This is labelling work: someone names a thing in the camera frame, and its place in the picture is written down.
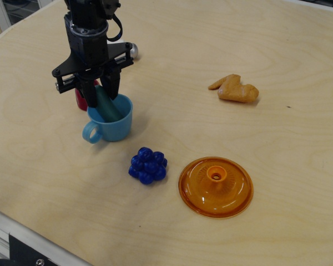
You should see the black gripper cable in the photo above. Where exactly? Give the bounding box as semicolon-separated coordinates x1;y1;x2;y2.
107;13;124;42

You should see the light blue plastic cup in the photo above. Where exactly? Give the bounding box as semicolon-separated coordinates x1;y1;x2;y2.
82;94;133;144

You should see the green toy cucumber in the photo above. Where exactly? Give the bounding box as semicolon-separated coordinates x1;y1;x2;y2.
95;85;123;122

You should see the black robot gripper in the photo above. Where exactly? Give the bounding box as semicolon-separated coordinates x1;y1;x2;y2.
52;1;133;108

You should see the blue toy grape bunch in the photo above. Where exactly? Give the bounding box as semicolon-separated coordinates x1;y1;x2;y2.
128;147;168;185

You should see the aluminium table frame rail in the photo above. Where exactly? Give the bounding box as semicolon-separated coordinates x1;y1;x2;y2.
0;212;90;265

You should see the toy fried chicken wing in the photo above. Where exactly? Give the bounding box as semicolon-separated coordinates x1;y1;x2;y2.
208;74;259;103

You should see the dark red toy dome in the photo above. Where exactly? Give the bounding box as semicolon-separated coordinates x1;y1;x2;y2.
75;80;99;111

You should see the orange transparent pot lid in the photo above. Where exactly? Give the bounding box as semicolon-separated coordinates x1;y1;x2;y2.
178;157;254;218

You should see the black corner bracket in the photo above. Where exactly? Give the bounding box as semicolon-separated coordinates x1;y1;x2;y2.
9;235;57;266

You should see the white salt shaker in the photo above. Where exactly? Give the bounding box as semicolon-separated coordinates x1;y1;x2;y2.
107;39;139;59

